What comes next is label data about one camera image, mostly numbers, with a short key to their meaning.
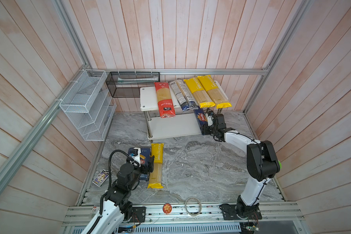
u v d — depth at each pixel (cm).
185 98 76
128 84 104
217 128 76
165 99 78
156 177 82
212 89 82
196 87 82
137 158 67
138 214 73
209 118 88
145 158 87
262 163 50
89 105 72
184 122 108
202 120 102
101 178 84
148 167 71
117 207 54
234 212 73
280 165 51
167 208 76
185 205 76
